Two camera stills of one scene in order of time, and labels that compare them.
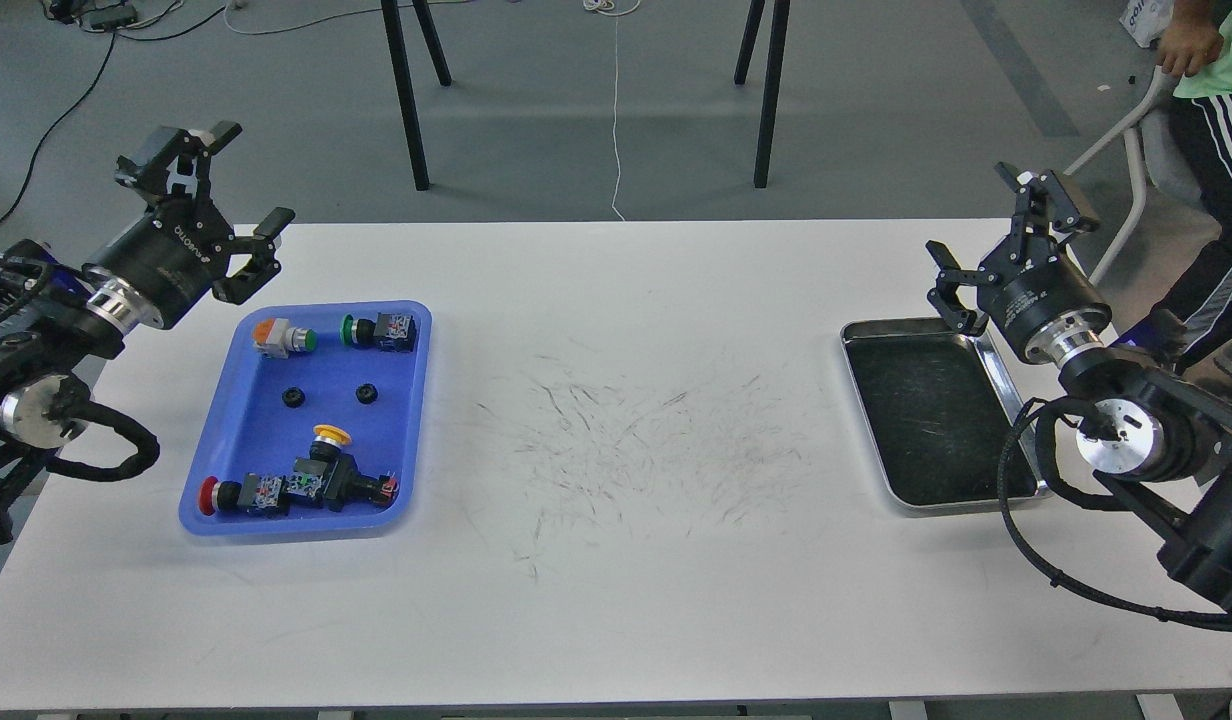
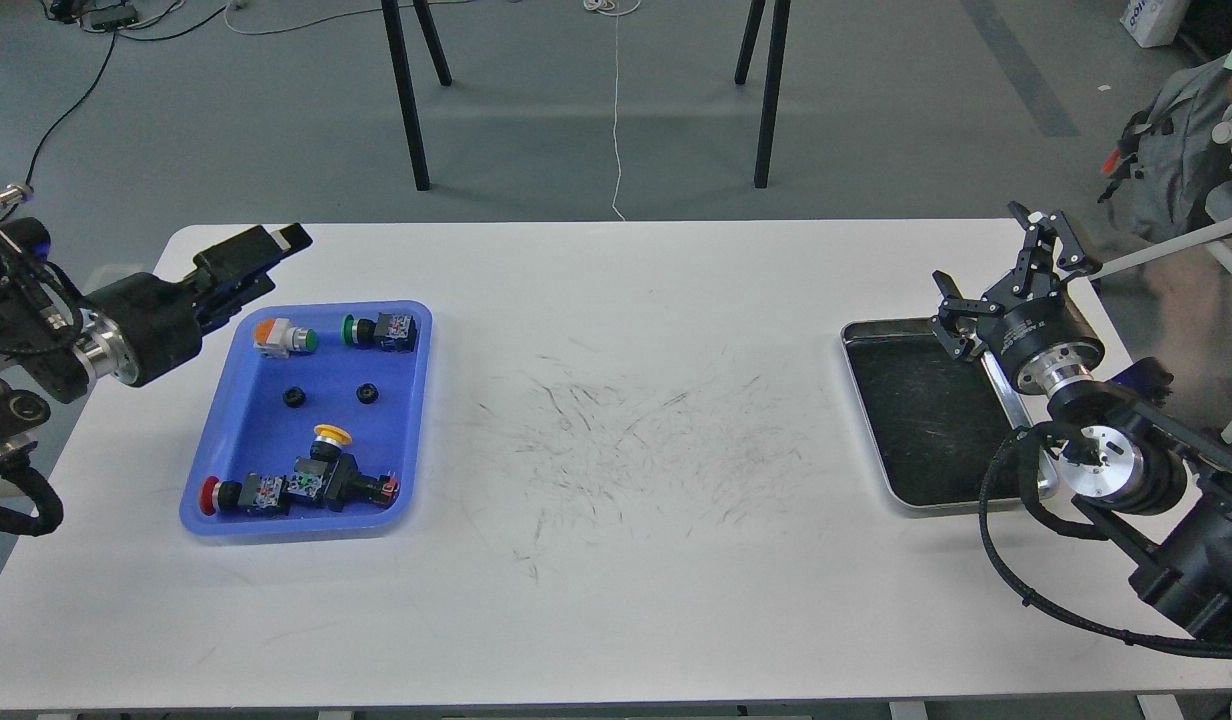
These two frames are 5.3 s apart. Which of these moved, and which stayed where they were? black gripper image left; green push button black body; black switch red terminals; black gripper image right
Moved: black gripper image right; black gripper image left
Stayed: black switch red terminals; green push button black body
